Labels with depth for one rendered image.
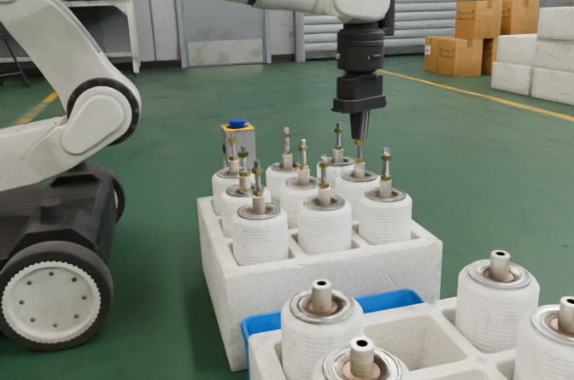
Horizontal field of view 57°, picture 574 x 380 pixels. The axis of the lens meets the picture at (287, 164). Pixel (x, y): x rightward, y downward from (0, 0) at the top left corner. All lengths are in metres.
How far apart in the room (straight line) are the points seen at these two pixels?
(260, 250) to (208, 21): 5.19
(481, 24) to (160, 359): 4.07
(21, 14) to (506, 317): 0.96
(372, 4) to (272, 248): 0.46
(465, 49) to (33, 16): 3.88
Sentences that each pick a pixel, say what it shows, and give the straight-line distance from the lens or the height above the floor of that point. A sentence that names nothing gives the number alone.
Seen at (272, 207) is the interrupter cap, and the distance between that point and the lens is 0.92.
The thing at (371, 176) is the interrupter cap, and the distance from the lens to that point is 1.08.
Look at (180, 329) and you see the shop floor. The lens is 1.08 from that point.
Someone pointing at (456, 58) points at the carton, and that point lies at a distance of 4.60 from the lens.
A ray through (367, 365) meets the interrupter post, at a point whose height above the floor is 0.26.
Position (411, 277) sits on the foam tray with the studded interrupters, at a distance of 0.98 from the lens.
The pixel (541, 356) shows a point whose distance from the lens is 0.63.
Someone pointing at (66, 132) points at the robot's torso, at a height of 0.36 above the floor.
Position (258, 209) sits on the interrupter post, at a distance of 0.90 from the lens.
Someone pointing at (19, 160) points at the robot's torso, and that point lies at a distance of 1.21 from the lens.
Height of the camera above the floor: 0.58
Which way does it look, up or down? 16 degrees down
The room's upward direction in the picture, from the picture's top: 2 degrees counter-clockwise
